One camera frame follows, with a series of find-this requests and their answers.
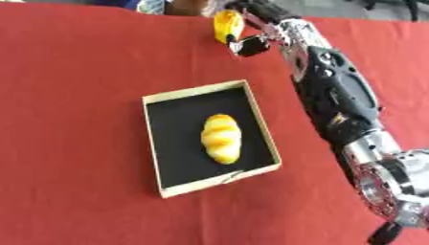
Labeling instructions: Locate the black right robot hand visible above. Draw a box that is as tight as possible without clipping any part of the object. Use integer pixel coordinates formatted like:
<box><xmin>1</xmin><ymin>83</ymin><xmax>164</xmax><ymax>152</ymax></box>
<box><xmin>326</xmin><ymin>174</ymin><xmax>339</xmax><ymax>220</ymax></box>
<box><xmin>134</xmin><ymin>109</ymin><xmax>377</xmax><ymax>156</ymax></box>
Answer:
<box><xmin>222</xmin><ymin>0</ymin><xmax>304</xmax><ymax>58</ymax></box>

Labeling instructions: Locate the yellow toy fruit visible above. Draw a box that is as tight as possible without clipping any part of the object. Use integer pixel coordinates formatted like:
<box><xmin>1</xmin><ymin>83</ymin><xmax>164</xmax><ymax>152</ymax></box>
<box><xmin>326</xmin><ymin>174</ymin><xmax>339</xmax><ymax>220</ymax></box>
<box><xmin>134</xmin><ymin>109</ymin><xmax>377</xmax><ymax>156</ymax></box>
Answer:
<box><xmin>213</xmin><ymin>9</ymin><xmax>247</xmax><ymax>45</ymax></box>

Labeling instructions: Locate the tan cardboard box black inside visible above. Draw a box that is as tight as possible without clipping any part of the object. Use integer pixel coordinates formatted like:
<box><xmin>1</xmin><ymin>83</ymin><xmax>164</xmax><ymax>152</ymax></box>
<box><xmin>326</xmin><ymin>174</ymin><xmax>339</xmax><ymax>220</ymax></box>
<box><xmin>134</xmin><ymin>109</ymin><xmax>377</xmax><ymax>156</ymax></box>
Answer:
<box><xmin>141</xmin><ymin>78</ymin><xmax>283</xmax><ymax>199</ymax></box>

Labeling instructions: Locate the person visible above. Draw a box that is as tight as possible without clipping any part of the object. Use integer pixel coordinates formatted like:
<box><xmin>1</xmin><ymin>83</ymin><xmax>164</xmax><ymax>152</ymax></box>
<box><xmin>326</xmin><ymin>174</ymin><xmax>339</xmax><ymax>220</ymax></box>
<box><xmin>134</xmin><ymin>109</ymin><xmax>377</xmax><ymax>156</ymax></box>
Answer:
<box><xmin>90</xmin><ymin>0</ymin><xmax>228</xmax><ymax>17</ymax></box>

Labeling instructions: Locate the yellow orange toy croissant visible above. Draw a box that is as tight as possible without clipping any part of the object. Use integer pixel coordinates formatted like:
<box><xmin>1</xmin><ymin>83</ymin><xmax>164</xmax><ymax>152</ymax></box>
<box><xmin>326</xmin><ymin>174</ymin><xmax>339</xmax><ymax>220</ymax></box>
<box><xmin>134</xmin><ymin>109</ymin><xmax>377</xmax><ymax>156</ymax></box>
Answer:
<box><xmin>199</xmin><ymin>113</ymin><xmax>243</xmax><ymax>166</ymax></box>

